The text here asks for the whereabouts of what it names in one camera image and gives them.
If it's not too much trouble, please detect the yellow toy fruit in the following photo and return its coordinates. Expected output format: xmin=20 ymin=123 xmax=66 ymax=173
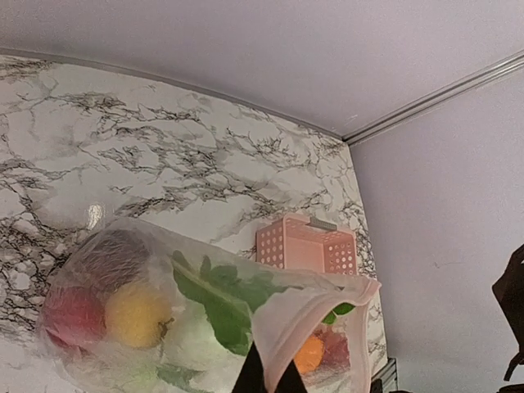
xmin=105 ymin=282 xmax=172 ymax=349

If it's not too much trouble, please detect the clear zip top bag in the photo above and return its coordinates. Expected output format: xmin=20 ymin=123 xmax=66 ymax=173
xmin=37 ymin=215 xmax=380 ymax=392

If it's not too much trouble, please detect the dark maroon toy food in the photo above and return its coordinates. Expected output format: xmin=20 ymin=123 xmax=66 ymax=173
xmin=74 ymin=229 xmax=150 ymax=291

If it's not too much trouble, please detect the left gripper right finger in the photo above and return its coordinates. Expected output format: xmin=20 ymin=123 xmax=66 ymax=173
xmin=275 ymin=362 xmax=307 ymax=393

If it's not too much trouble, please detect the white long toy vegetable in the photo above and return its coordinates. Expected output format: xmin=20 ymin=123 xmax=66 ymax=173
xmin=162 ymin=303 xmax=244 ymax=371

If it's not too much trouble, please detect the green toy leaf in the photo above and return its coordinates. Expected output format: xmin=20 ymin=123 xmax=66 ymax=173
xmin=171 ymin=251 xmax=287 ymax=356
xmin=156 ymin=364 xmax=202 ymax=392

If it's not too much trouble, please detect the dark red toy fruit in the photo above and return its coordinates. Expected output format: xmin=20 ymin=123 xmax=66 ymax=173
xmin=319 ymin=330 xmax=350 ymax=368

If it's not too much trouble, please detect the bright red toy fruit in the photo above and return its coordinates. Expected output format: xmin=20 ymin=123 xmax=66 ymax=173
xmin=40 ymin=287 xmax=106 ymax=352

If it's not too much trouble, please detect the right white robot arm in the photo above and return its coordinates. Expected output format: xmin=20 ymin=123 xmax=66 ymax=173
xmin=492 ymin=245 xmax=523 ymax=382

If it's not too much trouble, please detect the orange toy fruit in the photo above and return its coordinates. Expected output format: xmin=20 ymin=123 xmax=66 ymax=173
xmin=294 ymin=336 xmax=324 ymax=375

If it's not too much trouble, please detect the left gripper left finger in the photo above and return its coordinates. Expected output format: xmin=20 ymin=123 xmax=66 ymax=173
xmin=232 ymin=344 xmax=267 ymax=393

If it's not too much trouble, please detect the pink plastic basket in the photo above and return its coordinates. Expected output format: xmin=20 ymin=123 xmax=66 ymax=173
xmin=255 ymin=214 xmax=358 ymax=275

